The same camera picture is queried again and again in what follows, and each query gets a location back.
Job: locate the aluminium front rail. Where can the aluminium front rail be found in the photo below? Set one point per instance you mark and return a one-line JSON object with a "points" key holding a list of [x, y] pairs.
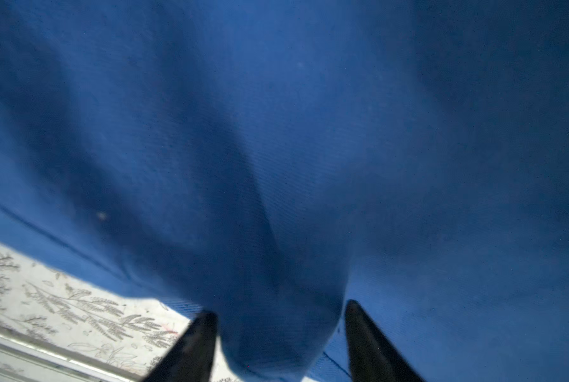
{"points": [[23, 358]]}

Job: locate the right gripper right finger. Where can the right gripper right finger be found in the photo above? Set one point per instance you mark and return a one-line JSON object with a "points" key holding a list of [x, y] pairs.
{"points": [[372, 357]]}

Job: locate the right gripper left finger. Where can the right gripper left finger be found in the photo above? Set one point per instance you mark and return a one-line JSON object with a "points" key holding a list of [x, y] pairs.
{"points": [[191, 358]]}

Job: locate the blue long pants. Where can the blue long pants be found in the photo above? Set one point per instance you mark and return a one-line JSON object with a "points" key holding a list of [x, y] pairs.
{"points": [[269, 160]]}

